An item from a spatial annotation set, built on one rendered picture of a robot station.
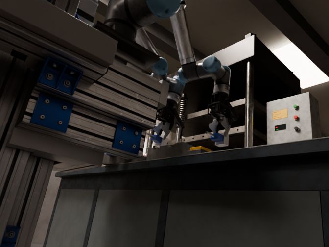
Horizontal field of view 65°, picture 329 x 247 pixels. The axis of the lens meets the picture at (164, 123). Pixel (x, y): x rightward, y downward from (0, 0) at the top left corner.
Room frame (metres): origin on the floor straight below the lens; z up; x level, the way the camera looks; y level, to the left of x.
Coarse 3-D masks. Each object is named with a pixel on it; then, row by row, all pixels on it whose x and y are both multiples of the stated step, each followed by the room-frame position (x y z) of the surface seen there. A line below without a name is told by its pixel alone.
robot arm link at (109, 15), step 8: (112, 0) 0.69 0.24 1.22; (120, 0) 0.66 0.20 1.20; (112, 8) 0.68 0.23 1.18; (120, 8) 0.67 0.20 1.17; (128, 8) 0.66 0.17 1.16; (112, 16) 0.68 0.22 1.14; (120, 16) 0.68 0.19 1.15; (128, 16) 0.68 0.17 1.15; (136, 24) 0.70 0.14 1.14; (136, 32) 0.74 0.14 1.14
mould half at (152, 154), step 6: (174, 144) 1.17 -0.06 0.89; (180, 144) 1.14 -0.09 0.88; (186, 144) 1.13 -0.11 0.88; (150, 150) 1.31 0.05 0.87; (156, 150) 1.27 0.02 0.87; (162, 150) 1.23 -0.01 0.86; (168, 150) 1.19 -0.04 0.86; (174, 150) 1.16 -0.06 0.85; (180, 150) 1.13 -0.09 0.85; (186, 150) 1.14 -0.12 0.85; (150, 156) 1.30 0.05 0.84; (156, 156) 1.26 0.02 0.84; (162, 156) 1.23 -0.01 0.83; (168, 156) 1.19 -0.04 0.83; (174, 156) 1.16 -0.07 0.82
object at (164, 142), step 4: (152, 136) 1.24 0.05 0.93; (156, 136) 1.23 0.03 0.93; (160, 136) 1.28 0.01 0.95; (152, 140) 1.27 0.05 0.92; (156, 140) 1.24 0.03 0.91; (160, 140) 1.25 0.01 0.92; (164, 140) 1.27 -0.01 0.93; (156, 144) 1.29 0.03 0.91; (160, 144) 1.26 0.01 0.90; (164, 144) 1.27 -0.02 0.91
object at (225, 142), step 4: (208, 132) 1.07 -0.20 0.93; (224, 132) 1.11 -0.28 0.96; (212, 136) 1.09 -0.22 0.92; (216, 136) 1.09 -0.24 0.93; (220, 136) 1.10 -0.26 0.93; (224, 136) 1.11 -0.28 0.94; (228, 136) 1.13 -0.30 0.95; (212, 140) 1.12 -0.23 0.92; (216, 140) 1.11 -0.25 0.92; (220, 140) 1.11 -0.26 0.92; (224, 140) 1.11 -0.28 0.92; (228, 140) 1.13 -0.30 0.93; (216, 144) 1.14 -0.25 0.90; (220, 144) 1.12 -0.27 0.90; (224, 144) 1.11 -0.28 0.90; (228, 144) 1.13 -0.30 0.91
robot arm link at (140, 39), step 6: (138, 30) 1.10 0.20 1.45; (144, 30) 1.12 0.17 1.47; (138, 36) 1.11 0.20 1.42; (144, 36) 1.10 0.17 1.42; (138, 42) 1.12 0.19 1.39; (144, 42) 1.10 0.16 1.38; (150, 42) 1.11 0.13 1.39; (150, 48) 1.10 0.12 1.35; (162, 60) 1.08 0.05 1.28; (156, 66) 1.08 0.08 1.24; (162, 66) 1.08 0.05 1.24; (156, 72) 1.11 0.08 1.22; (162, 72) 1.11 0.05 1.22; (156, 78) 1.17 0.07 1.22; (162, 78) 1.17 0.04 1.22
